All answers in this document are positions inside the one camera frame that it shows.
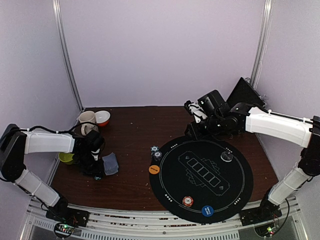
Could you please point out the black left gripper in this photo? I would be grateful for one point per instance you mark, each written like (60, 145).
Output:
(98, 171)

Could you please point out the aluminium corner post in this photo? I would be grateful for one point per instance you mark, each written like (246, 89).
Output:
(66, 57)
(262, 42)

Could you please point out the orange big blind button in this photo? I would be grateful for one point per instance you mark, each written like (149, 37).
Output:
(154, 169)

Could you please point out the purple poker chip stack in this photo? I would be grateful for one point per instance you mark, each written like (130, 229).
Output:
(157, 155)

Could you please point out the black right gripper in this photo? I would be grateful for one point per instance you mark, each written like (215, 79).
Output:
(194, 130)

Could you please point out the grey playing card deck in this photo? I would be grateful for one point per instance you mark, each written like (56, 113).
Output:
(110, 164)

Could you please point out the lime green bowl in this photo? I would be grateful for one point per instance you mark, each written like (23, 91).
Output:
(66, 158)

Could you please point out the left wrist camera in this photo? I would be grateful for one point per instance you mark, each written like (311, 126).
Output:
(95, 154)

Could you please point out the grey dealer button on mat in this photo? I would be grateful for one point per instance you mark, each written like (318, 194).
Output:
(226, 156)

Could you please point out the orange white ceramic bowl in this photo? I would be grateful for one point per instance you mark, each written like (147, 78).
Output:
(102, 118)

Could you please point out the round black poker mat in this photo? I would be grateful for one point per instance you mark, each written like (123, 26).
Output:
(194, 168)

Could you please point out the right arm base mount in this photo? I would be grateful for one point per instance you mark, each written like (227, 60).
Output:
(259, 214)

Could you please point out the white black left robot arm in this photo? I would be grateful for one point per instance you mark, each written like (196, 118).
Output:
(17, 142)

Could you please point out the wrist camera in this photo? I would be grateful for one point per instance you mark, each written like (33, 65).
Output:
(95, 154)
(195, 110)

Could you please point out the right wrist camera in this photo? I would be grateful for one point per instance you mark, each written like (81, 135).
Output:
(195, 110)

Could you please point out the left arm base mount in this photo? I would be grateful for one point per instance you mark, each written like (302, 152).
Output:
(71, 216)

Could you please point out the orange poker chip stack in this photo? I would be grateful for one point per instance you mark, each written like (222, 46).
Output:
(187, 201)

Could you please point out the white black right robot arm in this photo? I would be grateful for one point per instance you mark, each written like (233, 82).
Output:
(215, 116)

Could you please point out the black poker chip case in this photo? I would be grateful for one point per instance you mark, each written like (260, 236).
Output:
(243, 92)

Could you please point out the right aluminium corner post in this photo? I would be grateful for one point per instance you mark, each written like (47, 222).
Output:
(262, 42)

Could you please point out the white floral ceramic mug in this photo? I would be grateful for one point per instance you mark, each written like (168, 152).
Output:
(88, 122)

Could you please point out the blue small blind button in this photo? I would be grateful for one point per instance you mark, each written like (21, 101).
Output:
(207, 211)

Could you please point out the left aluminium corner post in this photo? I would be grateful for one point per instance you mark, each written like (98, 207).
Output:
(66, 57)

